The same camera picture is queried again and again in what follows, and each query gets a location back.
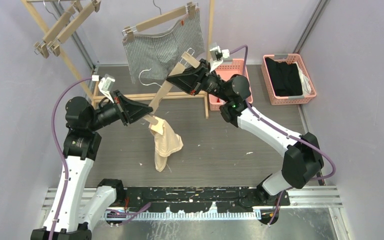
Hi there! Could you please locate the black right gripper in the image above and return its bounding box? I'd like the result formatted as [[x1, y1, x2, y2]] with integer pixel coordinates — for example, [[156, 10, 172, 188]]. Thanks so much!
[[167, 58, 232, 103]]

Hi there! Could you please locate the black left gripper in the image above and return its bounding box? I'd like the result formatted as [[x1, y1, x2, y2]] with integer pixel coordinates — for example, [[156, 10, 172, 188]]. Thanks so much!
[[88, 90, 153, 132]]

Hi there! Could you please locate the wooden hanger for beige underwear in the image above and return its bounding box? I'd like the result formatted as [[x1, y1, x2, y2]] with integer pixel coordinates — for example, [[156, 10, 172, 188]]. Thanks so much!
[[143, 48, 199, 126]]

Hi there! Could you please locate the beige underwear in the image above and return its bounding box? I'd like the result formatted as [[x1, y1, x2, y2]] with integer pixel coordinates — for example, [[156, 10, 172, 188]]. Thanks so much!
[[149, 116, 184, 172]]

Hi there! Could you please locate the wooden hanger for red underwear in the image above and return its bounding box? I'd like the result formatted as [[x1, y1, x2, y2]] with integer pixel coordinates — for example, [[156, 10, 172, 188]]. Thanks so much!
[[43, 0, 101, 57]]

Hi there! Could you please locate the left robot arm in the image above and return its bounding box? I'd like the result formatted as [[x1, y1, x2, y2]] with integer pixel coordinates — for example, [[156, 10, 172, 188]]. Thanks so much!
[[30, 90, 153, 240]]

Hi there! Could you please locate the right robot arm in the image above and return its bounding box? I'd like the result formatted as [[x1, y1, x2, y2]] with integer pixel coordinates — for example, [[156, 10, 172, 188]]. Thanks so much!
[[166, 59, 324, 206]]

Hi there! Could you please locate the grey striped boxer underwear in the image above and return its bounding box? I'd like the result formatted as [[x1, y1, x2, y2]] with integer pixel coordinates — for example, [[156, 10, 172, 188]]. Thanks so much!
[[122, 9, 206, 83]]

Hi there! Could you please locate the wooden hanger for striped underwear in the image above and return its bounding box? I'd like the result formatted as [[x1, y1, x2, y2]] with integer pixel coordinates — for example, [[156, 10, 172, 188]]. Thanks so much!
[[122, 2, 199, 40]]

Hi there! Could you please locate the empty pink plastic basket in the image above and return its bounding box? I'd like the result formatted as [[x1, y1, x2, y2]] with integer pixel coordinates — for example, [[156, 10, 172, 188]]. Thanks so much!
[[208, 58, 249, 111]]

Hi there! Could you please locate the black folded garment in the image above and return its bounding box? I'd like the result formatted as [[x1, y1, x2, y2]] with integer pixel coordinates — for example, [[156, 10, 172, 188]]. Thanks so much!
[[265, 58, 303, 97]]

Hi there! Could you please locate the pink basket with clothes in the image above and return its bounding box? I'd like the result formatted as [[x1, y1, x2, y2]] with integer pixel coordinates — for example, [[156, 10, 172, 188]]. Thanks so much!
[[261, 53, 317, 105]]

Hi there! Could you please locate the white cloth in basket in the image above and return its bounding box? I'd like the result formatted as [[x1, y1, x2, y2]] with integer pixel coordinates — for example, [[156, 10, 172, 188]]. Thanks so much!
[[294, 62, 312, 96]]

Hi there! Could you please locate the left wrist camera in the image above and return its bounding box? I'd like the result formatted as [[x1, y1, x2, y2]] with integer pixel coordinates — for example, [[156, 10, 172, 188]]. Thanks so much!
[[91, 74, 115, 103]]

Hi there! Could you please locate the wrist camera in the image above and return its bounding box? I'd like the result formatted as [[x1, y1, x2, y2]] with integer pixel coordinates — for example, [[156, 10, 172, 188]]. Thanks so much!
[[208, 42, 230, 73], [91, 74, 115, 103]]

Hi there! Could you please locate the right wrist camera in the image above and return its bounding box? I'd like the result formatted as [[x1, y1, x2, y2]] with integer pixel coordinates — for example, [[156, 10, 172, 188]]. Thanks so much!
[[208, 42, 230, 73]]

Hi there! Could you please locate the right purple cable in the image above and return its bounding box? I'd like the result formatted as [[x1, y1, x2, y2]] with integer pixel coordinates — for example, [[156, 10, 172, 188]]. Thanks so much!
[[228, 44, 337, 227]]

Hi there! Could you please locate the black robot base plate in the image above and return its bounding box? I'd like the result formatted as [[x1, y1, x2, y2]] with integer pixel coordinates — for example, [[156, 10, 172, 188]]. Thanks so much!
[[109, 186, 279, 213]]

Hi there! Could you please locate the aluminium cable duct rail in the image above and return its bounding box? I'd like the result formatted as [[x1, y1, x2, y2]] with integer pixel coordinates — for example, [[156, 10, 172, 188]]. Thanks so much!
[[102, 210, 262, 222]]

